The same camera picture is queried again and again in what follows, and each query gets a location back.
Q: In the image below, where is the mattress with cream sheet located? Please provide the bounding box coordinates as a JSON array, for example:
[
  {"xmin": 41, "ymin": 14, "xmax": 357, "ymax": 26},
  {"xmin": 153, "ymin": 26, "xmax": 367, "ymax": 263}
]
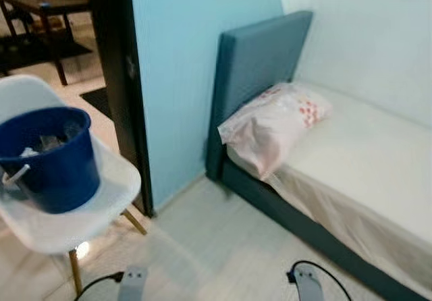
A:
[{"xmin": 226, "ymin": 88, "xmax": 432, "ymax": 295}]

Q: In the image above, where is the dark door frame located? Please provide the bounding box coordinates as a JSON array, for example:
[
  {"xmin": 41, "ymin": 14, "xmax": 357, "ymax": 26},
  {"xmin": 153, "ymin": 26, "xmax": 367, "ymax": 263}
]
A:
[{"xmin": 84, "ymin": 0, "xmax": 155, "ymax": 217}]

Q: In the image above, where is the white stick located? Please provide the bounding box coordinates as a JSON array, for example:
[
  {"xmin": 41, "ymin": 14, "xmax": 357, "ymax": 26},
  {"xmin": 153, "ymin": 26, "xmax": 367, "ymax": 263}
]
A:
[{"xmin": 1, "ymin": 164, "xmax": 32, "ymax": 186}]

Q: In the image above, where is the blue plastic bucket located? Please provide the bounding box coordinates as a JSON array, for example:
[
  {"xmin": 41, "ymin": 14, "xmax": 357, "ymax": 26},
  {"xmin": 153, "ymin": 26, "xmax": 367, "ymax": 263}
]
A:
[{"xmin": 0, "ymin": 107, "xmax": 101, "ymax": 214}]

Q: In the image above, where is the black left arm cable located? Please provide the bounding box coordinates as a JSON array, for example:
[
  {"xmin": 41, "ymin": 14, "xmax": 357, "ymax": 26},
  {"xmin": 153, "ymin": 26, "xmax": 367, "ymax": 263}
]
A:
[{"xmin": 73, "ymin": 271, "xmax": 126, "ymax": 301}]

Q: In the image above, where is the dark rug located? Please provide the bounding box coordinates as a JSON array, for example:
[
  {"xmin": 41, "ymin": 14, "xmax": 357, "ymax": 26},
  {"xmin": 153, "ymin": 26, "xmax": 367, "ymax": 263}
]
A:
[{"xmin": 0, "ymin": 34, "xmax": 94, "ymax": 78}]

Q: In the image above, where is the white chair with wooden legs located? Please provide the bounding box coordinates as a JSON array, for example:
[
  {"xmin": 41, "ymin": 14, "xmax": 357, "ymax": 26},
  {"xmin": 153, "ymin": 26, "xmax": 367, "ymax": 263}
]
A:
[{"xmin": 0, "ymin": 75, "xmax": 148, "ymax": 295}]

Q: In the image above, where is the dark floor mat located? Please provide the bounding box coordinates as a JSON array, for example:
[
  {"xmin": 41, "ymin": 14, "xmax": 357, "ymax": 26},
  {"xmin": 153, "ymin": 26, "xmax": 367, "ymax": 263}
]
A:
[{"xmin": 80, "ymin": 86, "xmax": 113, "ymax": 119}]

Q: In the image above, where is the pink pillow with coloured dots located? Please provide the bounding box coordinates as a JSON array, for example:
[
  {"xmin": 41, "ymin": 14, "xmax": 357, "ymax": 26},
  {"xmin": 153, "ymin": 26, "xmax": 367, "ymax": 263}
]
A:
[{"xmin": 217, "ymin": 82, "xmax": 333, "ymax": 180}]

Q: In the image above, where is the dark wooden dining table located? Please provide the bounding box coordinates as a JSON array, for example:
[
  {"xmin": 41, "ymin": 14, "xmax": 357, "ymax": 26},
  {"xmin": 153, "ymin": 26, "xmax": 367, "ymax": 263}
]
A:
[{"xmin": 0, "ymin": 0, "xmax": 92, "ymax": 86}]

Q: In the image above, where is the grey rubbish piece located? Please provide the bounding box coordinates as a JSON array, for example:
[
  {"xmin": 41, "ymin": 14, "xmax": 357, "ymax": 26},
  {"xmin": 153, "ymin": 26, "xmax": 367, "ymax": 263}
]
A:
[{"xmin": 37, "ymin": 122, "xmax": 83, "ymax": 155}]

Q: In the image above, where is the blue upholstered headboard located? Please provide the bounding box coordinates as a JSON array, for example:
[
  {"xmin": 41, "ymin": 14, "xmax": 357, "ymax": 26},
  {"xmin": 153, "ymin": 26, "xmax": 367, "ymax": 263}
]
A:
[{"xmin": 206, "ymin": 11, "xmax": 315, "ymax": 180}]

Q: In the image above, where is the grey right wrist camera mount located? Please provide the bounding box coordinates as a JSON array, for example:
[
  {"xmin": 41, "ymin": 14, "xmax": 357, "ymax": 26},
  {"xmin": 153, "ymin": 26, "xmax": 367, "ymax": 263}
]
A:
[{"xmin": 290, "ymin": 264, "xmax": 325, "ymax": 301}]

